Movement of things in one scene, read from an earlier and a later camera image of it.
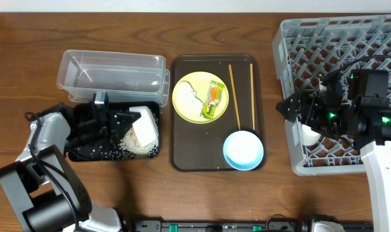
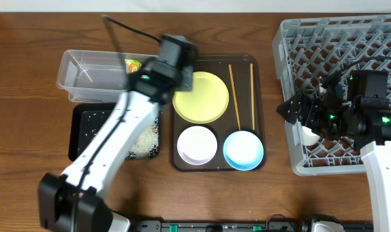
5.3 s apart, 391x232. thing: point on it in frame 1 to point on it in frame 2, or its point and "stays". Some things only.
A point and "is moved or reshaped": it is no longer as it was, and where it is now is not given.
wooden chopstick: (252, 87) stays
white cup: (308, 136) stays
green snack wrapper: (212, 100) to (132, 66)
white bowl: (145, 125) is moved or reshaped
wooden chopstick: (235, 96) stays
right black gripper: (315, 102) stays
